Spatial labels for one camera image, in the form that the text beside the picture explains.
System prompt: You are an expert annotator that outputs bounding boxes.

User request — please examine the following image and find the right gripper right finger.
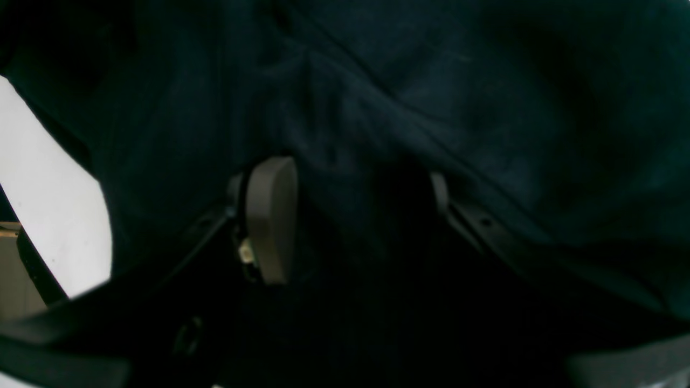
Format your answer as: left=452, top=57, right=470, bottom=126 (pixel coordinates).
left=430, top=171, right=688, bottom=387

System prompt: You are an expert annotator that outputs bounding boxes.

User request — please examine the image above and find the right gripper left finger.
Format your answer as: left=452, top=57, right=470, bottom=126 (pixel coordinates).
left=2, top=156, right=298, bottom=387

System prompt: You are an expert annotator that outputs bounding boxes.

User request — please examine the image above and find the black t-shirt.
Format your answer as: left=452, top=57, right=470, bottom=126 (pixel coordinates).
left=2, top=1, right=688, bottom=387

